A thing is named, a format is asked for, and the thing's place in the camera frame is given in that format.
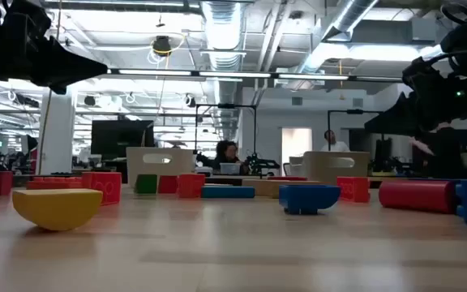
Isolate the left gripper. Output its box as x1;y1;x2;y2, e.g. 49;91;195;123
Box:
0;0;109;96

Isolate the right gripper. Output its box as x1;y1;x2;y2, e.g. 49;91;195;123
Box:
364;52;467;137

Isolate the white plastic bin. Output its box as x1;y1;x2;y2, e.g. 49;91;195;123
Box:
126;147;196;188
302;151;371;186

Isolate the red cylinder block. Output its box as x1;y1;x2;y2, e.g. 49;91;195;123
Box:
378;179;458;215

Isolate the orange block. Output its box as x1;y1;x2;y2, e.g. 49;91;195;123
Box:
177;174;206;199
81;171;122;206
336;176;371;204

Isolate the orange studded brick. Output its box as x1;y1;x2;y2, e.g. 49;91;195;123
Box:
25;175;84;191

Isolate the dark blue block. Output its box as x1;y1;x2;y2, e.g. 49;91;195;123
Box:
278;184;342;216

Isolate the large red block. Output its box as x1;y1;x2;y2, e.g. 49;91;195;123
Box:
267;175;308;182

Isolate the yellow half-round block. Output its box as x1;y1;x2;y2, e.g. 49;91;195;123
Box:
11;188;104;232

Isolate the green block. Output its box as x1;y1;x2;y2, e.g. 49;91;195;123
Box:
134;174;159;195

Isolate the red studded brick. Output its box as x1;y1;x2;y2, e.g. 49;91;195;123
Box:
157;175;179;195

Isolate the wooden plank block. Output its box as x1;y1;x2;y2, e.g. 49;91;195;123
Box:
242;178;323;199

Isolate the white pillar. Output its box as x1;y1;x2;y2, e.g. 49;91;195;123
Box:
38;87;76;175

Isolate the large black monitor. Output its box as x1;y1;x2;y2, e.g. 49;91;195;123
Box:
90;119;156;161

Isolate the clear plastic container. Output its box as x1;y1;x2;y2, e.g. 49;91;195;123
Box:
219;162;242;176

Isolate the black metal gantry frame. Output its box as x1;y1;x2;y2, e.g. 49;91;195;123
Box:
327;108;385;152
194;103;258;155

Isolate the yellow cable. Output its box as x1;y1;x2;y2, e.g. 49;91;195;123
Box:
36;0;63;175

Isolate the black ceiling cable reel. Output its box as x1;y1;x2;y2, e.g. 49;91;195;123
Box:
152;35;173;57

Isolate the silver ventilation duct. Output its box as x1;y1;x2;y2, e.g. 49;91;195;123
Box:
298;0;380;74
199;0;246;141

